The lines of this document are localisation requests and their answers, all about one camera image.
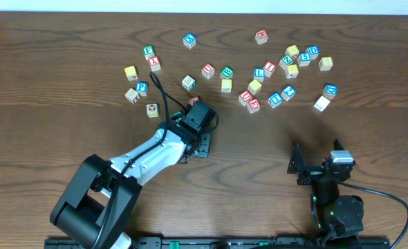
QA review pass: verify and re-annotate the blue L block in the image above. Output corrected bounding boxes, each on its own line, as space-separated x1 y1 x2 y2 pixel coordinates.
253 68 266 82

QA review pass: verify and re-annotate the blue d block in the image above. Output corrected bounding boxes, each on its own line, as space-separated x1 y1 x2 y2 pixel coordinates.
306 46 319 60
322 84 337 100

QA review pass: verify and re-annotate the white blank block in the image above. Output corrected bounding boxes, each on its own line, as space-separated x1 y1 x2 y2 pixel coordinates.
314 95 331 112

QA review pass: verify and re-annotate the red I block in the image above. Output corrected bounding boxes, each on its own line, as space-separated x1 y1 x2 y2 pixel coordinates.
263 61 277 77

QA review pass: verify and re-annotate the yellow block by L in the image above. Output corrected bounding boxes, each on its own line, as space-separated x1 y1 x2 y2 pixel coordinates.
248 80 262 95

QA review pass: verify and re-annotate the green Z block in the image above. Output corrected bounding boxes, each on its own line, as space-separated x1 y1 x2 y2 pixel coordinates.
279 55 294 70

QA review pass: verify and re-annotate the yellow picture block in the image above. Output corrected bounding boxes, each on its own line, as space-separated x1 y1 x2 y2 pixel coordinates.
146 104 159 118

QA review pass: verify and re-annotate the yellow block centre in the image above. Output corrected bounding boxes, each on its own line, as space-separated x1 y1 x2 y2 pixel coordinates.
221 79 232 93

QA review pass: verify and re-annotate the yellow block by Z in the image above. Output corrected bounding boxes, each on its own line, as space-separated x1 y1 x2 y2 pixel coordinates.
285 64 299 79

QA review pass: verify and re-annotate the beige red block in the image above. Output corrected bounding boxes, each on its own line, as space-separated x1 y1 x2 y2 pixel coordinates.
124 89 140 104

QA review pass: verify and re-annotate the green N block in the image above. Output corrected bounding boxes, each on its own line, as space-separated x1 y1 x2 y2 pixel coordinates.
171 111 184 120

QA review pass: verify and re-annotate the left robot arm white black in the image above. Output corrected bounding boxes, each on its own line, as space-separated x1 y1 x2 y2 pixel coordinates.
50 101 217 248

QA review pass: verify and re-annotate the blue 5 block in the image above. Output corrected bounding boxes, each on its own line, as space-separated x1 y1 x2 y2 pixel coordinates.
297 53 311 67

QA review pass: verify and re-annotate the green F block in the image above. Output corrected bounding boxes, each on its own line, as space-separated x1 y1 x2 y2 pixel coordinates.
142 45 155 60

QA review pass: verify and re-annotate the red U block upper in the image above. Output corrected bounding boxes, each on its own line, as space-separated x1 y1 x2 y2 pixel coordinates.
201 63 215 79

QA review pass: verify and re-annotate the white grey picture block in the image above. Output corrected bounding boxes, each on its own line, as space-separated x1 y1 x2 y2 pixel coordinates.
182 75 196 91

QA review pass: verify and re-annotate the green B block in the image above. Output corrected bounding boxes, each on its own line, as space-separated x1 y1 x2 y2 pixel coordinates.
220 66 234 79

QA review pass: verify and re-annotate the red block top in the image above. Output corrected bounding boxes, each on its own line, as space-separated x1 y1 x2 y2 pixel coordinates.
255 30 269 45

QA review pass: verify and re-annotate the yellow block upper right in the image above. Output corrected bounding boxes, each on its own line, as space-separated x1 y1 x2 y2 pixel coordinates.
285 45 299 59

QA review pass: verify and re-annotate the red A block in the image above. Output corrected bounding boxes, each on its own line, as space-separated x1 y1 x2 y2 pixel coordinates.
189 96 201 107

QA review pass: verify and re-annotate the yellow block far left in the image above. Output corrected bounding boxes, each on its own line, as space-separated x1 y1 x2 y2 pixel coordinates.
124 66 138 81

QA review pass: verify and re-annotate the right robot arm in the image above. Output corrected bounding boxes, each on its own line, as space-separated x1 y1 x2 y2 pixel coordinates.
287 140 364 246

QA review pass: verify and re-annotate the blue D block right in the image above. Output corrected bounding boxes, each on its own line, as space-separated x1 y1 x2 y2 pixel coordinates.
322 84 337 100

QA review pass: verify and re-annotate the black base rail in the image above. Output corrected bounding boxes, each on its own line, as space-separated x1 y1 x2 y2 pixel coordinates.
44 235 391 249

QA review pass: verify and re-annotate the blue P block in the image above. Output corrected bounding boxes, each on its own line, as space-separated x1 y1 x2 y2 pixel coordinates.
135 82 148 96

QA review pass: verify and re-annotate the red U block lower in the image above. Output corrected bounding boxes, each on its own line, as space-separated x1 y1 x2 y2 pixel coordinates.
239 90 253 107

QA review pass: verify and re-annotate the blue D block upper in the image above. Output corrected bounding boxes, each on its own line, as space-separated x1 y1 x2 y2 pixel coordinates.
306 46 319 60

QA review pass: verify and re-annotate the blue 2 block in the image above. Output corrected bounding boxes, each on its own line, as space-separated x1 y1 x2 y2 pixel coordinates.
281 85 296 101

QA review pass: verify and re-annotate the yellow 8 block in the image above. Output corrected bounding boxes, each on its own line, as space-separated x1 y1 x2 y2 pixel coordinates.
319 57 333 71

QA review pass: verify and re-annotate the blue X block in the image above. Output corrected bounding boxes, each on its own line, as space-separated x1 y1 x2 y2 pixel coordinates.
183 33 196 49

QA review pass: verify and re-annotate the red u block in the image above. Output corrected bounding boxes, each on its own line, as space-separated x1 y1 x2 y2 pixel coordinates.
201 63 215 79
239 90 253 107

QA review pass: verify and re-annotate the blue T block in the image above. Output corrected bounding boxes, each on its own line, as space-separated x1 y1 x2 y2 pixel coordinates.
268 92 283 109

